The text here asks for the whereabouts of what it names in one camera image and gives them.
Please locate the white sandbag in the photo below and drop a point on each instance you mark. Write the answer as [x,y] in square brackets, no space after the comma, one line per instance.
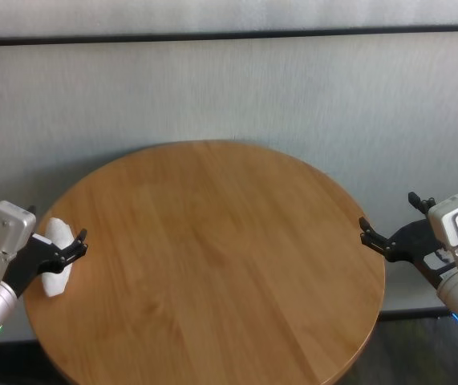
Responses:
[57,230]

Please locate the black wall rail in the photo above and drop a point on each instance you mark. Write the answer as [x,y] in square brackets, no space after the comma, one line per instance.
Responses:
[212,35]

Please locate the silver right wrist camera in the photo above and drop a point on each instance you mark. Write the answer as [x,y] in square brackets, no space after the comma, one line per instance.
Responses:
[457,216]

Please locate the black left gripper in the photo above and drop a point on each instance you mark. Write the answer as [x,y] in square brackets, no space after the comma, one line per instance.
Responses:
[28,260]

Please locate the black baseboard strip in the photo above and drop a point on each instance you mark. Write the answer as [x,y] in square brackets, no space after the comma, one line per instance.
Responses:
[413,314]

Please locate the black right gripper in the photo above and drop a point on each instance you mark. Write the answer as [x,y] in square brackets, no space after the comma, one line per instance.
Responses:
[413,240]

